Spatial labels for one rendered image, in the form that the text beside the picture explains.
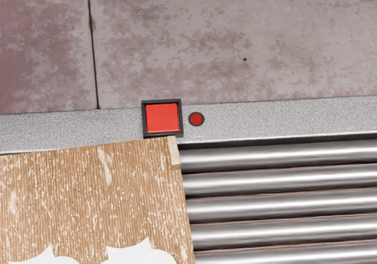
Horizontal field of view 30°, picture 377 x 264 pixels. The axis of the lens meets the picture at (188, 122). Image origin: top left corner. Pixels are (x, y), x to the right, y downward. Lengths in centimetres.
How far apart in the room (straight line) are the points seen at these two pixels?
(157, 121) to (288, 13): 141
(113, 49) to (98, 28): 11
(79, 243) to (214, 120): 35
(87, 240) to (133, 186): 13
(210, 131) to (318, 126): 21
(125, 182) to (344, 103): 46
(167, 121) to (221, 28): 129
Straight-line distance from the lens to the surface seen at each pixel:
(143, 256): 121
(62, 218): 125
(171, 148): 126
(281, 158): 132
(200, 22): 259
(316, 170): 132
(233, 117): 135
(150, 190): 126
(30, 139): 134
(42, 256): 122
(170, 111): 133
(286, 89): 248
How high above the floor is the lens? 210
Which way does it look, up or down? 62 degrees down
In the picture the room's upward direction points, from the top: 5 degrees clockwise
